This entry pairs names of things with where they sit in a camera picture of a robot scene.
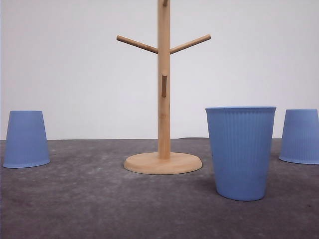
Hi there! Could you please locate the wooden mug tree stand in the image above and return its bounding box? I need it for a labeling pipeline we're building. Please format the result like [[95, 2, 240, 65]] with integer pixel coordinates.
[[117, 0, 211, 175]]

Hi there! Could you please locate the blue ribbed cup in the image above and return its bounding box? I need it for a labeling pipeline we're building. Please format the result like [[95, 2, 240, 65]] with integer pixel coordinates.
[[205, 106, 277, 201], [279, 109, 319, 164], [2, 111, 50, 168]]

